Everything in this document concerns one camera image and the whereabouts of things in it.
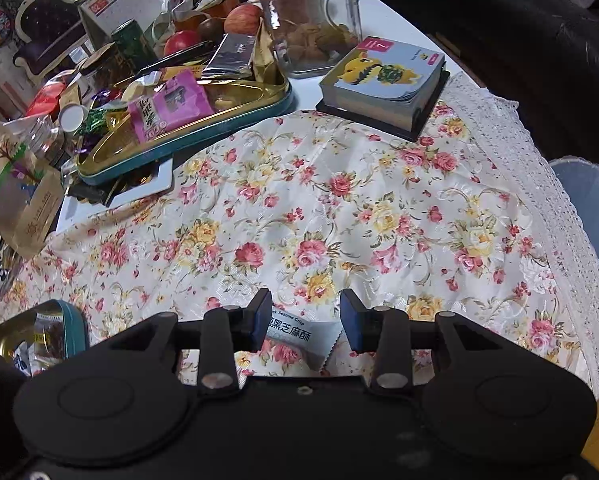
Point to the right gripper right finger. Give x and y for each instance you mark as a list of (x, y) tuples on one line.
[(385, 333)]

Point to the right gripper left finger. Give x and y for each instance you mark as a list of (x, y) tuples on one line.
[(226, 331)]

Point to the white sesame crisp packet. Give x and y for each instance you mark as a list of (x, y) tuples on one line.
[(313, 340)]

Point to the brown date snack packet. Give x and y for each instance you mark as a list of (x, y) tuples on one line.
[(49, 337)]

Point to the floral tablecloth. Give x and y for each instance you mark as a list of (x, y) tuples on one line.
[(469, 219)]

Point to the white plastic tray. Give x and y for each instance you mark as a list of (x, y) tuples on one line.
[(144, 182)]

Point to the kraft paper snack bag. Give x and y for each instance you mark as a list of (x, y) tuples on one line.
[(31, 193)]

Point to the teal gold snack tray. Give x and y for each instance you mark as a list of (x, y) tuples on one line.
[(243, 84)]

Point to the pink snack pouch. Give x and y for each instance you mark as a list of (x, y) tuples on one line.
[(181, 101)]

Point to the yellow dinosaur board book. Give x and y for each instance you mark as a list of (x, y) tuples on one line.
[(385, 84)]

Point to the blue round stool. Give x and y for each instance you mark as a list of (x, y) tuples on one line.
[(580, 179)]

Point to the small glass jar white lid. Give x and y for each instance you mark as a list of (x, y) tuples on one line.
[(55, 141)]

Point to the green drink can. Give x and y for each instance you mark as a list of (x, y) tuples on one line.
[(132, 43)]

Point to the pale red apple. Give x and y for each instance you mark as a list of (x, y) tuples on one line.
[(243, 20)]

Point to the black leather sofa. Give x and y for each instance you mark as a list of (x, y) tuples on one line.
[(542, 54)]

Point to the large glass jar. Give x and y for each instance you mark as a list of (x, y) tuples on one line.
[(309, 37)]

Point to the white desk calendar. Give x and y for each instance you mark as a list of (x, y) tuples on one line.
[(101, 18)]

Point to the purple chaise lounge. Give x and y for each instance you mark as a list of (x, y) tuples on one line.
[(50, 30)]

